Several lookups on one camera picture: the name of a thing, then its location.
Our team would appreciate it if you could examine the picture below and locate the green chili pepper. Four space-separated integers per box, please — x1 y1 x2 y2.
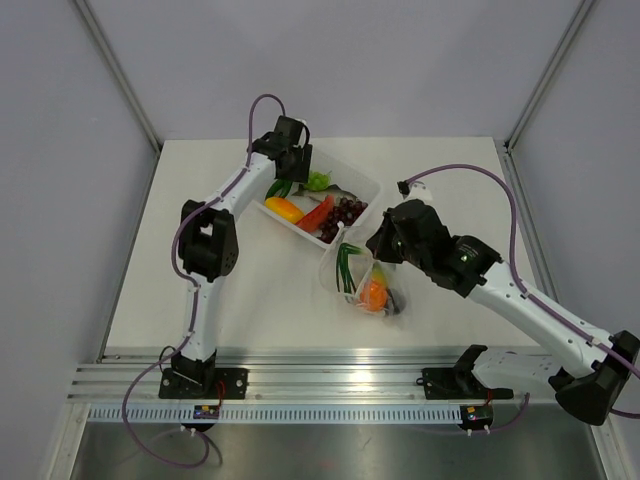
265 179 293 199

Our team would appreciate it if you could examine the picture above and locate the green orange mango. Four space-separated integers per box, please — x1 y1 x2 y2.
370 263 388 288

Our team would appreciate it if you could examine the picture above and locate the yellow orange mango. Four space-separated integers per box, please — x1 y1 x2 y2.
264 197 305 224

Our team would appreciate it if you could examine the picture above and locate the clear zip top bag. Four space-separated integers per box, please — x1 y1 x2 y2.
318 226 409 329

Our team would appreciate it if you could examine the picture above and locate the orange tangerine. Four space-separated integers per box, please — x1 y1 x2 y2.
360 280 388 312

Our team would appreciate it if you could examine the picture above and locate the watermelon slice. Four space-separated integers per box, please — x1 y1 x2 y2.
296 195 334 233

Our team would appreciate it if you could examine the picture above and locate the green scallion bunch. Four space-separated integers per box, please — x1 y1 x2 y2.
335 243 362 294

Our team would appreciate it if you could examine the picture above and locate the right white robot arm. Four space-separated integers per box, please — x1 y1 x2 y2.
366 199 639 426

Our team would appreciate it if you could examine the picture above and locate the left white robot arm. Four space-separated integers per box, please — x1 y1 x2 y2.
159 116 312 400

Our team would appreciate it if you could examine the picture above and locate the green grape bunch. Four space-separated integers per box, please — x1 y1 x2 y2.
304 171 331 192

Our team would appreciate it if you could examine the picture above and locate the grey toy fish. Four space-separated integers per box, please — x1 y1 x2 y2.
292 184 358 202

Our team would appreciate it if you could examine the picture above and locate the white plastic basket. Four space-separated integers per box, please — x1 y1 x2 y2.
254 149 382 249

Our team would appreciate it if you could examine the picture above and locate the purple grape bunch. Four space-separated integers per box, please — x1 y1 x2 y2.
319 197 368 244

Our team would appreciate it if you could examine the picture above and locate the right small circuit board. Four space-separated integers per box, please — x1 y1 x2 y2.
460 404 494 430

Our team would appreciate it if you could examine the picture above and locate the small circuit board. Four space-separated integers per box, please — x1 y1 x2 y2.
193 405 220 420
460 404 494 430

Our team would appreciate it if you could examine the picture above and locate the left small circuit board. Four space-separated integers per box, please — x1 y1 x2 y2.
193 405 220 420

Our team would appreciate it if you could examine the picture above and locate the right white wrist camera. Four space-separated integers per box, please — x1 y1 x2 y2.
397 180 433 204

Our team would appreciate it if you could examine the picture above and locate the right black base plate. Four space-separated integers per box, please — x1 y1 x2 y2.
415 367 514 401

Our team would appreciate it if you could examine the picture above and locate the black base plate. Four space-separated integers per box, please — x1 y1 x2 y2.
158 368 248 400
415 367 514 401

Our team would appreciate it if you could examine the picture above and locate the aluminium mounting rail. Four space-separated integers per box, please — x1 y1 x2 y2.
67 347 609 404

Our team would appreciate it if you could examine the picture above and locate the left aluminium frame post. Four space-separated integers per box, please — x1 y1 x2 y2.
69 0 163 157

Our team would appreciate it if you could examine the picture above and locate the aluminium frame post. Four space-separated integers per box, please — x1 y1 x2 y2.
69 0 163 157
504 0 599 155

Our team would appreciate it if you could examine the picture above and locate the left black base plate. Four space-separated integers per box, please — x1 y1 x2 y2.
158 368 248 400

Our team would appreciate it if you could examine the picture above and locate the right aluminium frame post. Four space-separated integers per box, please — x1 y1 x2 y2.
504 0 599 155

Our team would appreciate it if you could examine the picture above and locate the white slotted cable duct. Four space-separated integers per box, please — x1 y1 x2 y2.
88 404 461 425

